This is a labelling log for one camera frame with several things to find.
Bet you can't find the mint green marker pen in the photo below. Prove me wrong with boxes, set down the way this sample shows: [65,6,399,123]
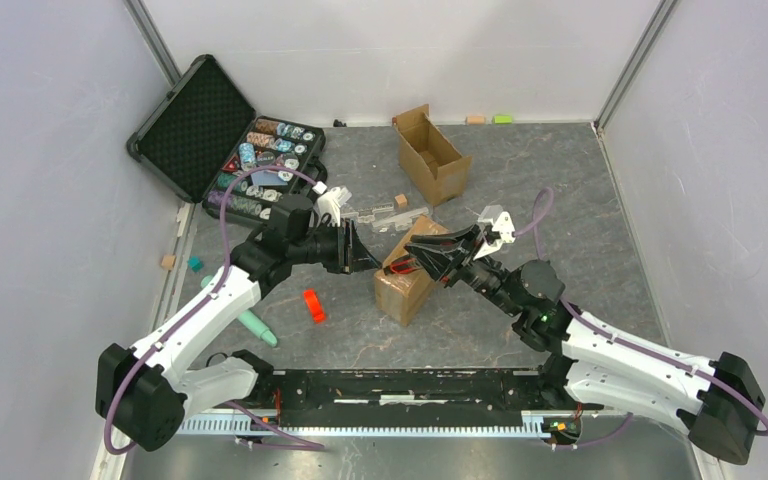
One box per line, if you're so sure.
[193,270,278,347]

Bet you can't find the black poker chip case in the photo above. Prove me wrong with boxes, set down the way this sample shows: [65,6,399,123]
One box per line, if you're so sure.
[126,54,328,227]

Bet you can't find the green eraser block at wall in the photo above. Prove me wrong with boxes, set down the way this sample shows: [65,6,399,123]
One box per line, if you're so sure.
[493,114,513,124]

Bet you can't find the open empty cardboard box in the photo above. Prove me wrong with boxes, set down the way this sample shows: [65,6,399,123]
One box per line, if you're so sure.
[392,104,472,207]

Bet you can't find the wooden cube at left edge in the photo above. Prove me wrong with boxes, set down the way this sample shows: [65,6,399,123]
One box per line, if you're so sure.
[160,255,176,271]

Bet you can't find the teal small block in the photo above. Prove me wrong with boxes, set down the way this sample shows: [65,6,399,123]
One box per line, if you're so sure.
[188,257,204,272]

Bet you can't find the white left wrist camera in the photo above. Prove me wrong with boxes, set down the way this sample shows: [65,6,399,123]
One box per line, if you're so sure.
[313,182,352,226]

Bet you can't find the orange curved plastic piece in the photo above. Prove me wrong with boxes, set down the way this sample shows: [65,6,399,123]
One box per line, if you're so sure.
[303,289,326,324]

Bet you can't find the red black utility knife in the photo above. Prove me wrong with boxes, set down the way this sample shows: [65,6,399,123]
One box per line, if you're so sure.
[384,256,421,275]

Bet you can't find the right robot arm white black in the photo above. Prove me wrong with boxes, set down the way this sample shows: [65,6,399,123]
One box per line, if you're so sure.
[405,225,768,465]

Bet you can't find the clear plastic bag with part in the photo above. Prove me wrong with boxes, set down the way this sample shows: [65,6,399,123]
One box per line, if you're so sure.
[371,207,429,231]

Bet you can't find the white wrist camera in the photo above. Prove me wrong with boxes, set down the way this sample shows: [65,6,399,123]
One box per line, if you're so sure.
[313,182,352,226]
[474,205,516,260]

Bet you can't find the brown cardboard box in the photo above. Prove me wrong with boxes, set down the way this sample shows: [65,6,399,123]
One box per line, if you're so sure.
[373,215,448,326]

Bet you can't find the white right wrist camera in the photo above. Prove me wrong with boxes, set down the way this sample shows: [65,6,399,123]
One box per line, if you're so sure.
[474,205,516,260]

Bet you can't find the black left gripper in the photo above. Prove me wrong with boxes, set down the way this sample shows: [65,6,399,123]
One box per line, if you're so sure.
[289,218,381,274]

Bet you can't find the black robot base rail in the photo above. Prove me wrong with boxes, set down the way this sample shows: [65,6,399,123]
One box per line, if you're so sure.
[239,368,578,428]

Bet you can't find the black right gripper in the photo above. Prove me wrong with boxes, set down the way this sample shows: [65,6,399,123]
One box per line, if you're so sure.
[404,223,523,318]

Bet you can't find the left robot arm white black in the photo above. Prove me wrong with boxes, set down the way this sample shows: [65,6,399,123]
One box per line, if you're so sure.
[95,187,380,454]

